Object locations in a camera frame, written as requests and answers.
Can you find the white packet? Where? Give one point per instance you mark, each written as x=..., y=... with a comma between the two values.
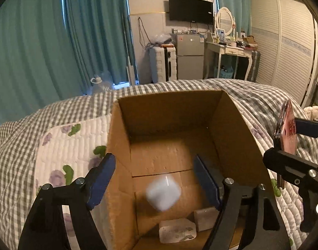
x=177, y=233

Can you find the black wall television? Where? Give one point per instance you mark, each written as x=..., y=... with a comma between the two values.
x=190, y=9

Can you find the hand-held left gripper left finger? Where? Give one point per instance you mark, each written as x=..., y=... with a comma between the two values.
x=103, y=178

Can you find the white dressing table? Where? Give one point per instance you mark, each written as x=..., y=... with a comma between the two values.
x=226, y=49

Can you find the grey checked blanket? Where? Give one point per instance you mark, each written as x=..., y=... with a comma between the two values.
x=15, y=156

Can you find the white louvred wardrobe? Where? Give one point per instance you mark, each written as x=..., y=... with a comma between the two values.
x=284, y=49

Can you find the brown cardboard box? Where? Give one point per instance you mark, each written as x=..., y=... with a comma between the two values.
x=164, y=125

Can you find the pink phone case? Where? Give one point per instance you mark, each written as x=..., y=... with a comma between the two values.
x=287, y=130

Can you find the grey rectangular block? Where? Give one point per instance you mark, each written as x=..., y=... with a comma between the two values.
x=206, y=218

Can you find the clear plastic bag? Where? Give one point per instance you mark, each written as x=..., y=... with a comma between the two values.
x=161, y=39

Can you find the oval white mirror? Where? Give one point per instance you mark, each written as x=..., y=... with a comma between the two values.
x=225, y=20

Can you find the clear plastic bottle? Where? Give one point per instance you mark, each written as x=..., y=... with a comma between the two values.
x=103, y=84

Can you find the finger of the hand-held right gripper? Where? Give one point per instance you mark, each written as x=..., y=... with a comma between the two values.
x=289, y=161
x=308, y=128

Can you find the white suitcase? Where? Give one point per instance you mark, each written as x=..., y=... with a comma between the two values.
x=159, y=63

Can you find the silver fridge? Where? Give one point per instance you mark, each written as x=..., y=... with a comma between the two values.
x=189, y=57

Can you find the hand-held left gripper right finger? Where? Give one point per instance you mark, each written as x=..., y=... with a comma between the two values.
x=206, y=183

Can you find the white mop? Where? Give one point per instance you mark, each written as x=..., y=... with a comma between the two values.
x=129, y=67

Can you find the blue framed picture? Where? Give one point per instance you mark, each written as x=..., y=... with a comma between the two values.
x=221, y=34

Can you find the white cube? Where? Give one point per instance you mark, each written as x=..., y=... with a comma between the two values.
x=163, y=191

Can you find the blue storage basket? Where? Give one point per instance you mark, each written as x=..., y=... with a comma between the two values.
x=224, y=71

